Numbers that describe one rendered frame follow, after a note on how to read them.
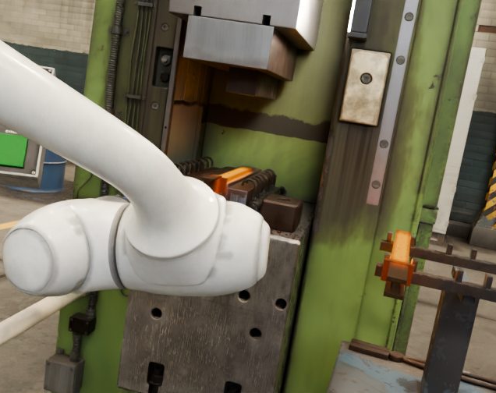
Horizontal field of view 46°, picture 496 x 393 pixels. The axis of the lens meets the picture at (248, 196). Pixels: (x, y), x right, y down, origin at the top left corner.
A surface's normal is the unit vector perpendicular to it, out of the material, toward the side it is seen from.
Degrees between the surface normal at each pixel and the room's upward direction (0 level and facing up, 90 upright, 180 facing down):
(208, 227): 64
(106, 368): 90
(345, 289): 90
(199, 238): 72
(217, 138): 90
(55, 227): 35
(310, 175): 90
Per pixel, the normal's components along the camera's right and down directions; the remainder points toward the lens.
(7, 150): 0.27, -0.32
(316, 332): -0.21, 0.13
